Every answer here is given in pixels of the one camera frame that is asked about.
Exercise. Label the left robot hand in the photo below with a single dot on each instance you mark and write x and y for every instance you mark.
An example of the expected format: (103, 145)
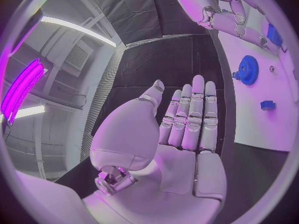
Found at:
(172, 171)

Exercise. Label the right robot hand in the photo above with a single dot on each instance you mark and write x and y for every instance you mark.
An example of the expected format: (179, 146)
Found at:
(193, 1)

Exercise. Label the white task board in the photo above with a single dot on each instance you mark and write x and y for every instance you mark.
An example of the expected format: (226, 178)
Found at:
(254, 127)

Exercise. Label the small blue plug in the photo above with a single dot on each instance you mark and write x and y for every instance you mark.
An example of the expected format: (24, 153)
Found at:
(224, 10)

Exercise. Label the large blue block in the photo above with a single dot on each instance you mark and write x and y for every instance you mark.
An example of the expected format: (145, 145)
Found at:
(274, 33)

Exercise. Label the blue gear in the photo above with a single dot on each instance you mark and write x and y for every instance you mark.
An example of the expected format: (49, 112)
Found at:
(248, 70)

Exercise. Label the small blue block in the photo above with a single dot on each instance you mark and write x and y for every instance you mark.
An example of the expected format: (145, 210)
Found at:
(268, 105)

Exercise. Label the glowing light bar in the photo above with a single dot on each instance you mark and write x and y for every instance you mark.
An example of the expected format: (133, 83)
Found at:
(22, 89)

